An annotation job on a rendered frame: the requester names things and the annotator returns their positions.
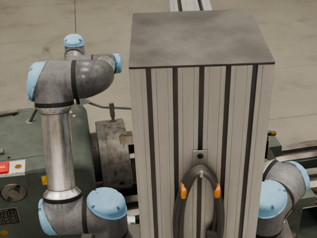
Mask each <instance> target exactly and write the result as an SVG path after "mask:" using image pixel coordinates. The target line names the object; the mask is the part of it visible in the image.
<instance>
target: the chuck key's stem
mask: <svg viewBox="0 0 317 238"><path fill-rule="evenodd" d="M113 107H114V103H113V102H110V103H109V111H110V116H111V119H112V122H115V109H113Z"/></svg>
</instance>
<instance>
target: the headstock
mask: <svg viewBox="0 0 317 238"><path fill-rule="evenodd" d="M34 110H35V108H27V109H19V110H18V113H16V114H10V115H5V116H0V148H3V150H4V153H3V154H0V162H12V161H19V160H25V175H22V176H12V177H2V178H0V238H81V237H82V235H81V234H74V235H62V236H57V235H47V234H46V233H45V232H44V231H43V230H42V227H41V224H40V220H39V214H38V212H39V209H38V205H39V201H40V200H41V199H42V198H43V194H44V192H45V191H46V190H47V189H48V186H47V176H46V166H45V156H44V145H43V135H42V120H41V113H40V112H39V111H37V113H36V115H35V117H34V120H35V121H34V122H33V123H27V122H26V121H27V120H28V119H30V118H31V116H32V114H33V112H34ZM70 111H72V113H70V123H71V134H72V146H73V158H74V170H75V185H76V186H77V187H78V188H79V189H80V190H81V196H88V195H89V193H90V192H92V191H93V190H94V191H95V189H97V184H96V180H95V173H94V166H93V159H92V148H91V141H90V131H89V123H88V116H87V111H86V109H85V107H84V106H81V108H78V107H77V105H76V103H74V106H73V107H72V108H71V109H70ZM73 115H76V116H75V117H73ZM9 184H15V185H10V186H6V185H9Z"/></svg>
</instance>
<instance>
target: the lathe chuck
mask: <svg viewBox="0 0 317 238"><path fill-rule="evenodd" d="M115 120H116V121H117V122H115V123H110V121H112V120H111V119H110V120H103V125H104V131H105V137H106V144H107V151H108V161H109V168H110V176H111V185H112V188H113V189H115V190H119V189H125V188H131V187H132V169H131V161H130V153H129V146H128V144H125V145H122V144H120V136H121V135H124V136H127V134H126V129H125V123H124V120H123V119H122V118H121V119H115ZM120 181H125V182H126V183H125V184H124V185H119V184H118V183H119V182H120Z"/></svg>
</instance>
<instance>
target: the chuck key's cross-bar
mask: <svg viewBox="0 0 317 238"><path fill-rule="evenodd" d="M88 104H91V105H94V106H97V107H100V108H104V109H109V106H103V105H99V104H96V103H93V102H90V103H88ZM113 109H122V110H131V107H121V106H114V107H113Z"/></svg>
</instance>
